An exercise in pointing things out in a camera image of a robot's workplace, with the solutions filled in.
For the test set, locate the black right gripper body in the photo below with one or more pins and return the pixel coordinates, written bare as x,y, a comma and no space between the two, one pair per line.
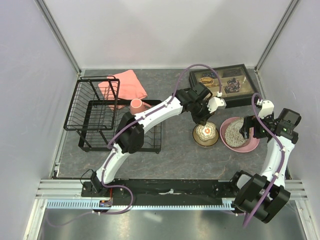
250,120

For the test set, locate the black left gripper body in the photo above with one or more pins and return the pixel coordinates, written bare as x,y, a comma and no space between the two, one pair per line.
201,112

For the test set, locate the small white patterned bowl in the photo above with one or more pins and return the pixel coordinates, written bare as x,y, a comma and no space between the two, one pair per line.
206,132

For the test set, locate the speckled ceramic plate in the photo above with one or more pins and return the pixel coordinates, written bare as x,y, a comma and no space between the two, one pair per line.
233,137

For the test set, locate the pink plate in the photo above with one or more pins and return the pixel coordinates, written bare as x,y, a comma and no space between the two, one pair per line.
250,144

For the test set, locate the brown floral bowl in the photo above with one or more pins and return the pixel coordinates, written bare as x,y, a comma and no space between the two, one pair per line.
205,144

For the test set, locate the pink ceramic mug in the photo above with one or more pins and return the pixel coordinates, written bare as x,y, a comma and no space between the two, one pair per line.
138,106

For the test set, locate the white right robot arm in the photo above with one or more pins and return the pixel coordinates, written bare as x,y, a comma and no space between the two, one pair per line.
263,195

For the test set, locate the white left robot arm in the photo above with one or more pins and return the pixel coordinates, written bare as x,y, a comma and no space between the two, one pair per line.
129,138

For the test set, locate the blue patterned fabric roll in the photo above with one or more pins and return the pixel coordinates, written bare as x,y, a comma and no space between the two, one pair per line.
209,75

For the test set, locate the dark floral fabric rosette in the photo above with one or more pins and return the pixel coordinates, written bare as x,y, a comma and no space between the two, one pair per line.
233,86

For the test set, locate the black compartment display box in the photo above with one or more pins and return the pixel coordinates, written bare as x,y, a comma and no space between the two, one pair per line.
225,73

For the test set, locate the pink folded cloth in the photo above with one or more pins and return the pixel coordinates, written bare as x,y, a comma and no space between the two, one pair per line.
128,87

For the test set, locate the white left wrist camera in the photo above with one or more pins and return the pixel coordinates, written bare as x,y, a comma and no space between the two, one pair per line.
216,102

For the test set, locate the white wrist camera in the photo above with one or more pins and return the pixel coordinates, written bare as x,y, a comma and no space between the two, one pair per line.
216,102
267,108

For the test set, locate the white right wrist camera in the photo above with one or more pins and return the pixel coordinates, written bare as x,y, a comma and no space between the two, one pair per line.
267,108

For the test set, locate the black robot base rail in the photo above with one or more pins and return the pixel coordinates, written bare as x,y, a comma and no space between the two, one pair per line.
162,192

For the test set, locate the black wire dish rack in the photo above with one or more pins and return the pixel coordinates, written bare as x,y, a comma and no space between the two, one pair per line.
95,111

